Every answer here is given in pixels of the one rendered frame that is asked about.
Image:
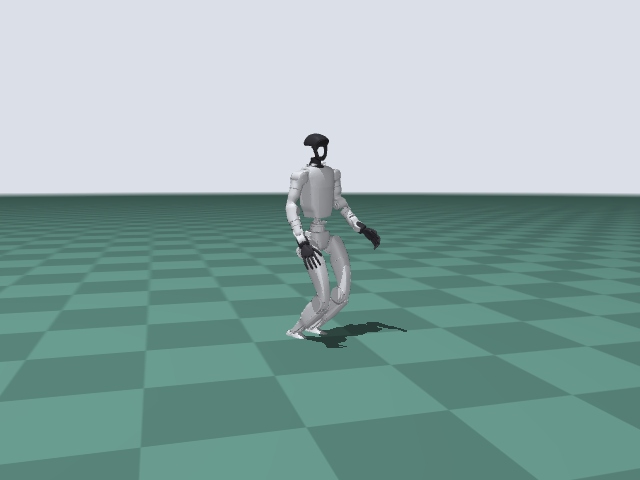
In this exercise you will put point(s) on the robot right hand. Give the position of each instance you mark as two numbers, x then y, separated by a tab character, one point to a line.
307	252

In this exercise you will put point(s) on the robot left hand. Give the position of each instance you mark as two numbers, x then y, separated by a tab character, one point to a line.
369	233

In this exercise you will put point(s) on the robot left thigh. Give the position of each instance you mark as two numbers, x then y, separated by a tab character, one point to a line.
341	266

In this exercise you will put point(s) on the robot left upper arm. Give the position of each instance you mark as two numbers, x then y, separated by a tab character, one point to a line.
339	202

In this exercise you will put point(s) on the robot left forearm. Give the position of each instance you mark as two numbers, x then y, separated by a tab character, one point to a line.
350	218

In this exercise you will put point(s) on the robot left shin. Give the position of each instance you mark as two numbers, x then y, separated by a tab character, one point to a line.
334	309

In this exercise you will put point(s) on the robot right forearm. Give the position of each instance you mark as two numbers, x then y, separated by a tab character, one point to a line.
295	221

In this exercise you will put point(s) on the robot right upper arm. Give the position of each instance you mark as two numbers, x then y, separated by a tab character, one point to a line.
298	179

